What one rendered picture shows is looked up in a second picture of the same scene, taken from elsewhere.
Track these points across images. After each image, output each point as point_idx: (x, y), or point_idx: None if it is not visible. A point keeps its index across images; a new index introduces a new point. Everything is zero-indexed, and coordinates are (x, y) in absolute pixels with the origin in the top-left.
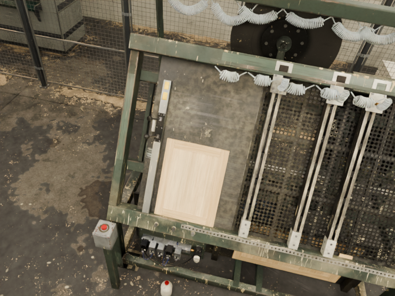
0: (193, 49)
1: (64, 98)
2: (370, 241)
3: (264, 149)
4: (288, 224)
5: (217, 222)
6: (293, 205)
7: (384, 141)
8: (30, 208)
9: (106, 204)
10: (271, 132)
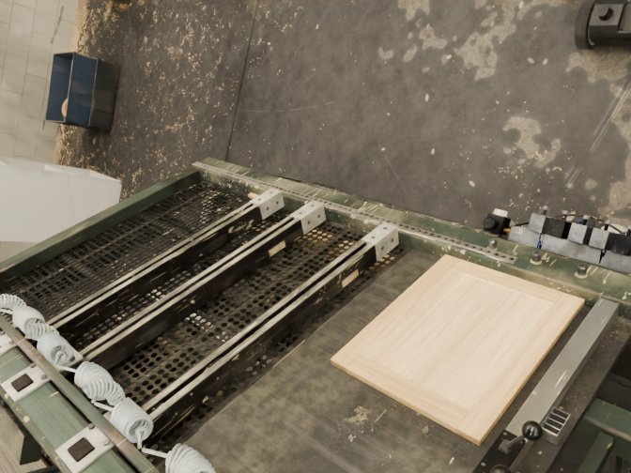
0: None
1: None
2: (255, 310)
3: (253, 331)
4: (305, 239)
5: (434, 262)
6: (277, 258)
7: (81, 299)
8: None
9: None
10: (216, 351)
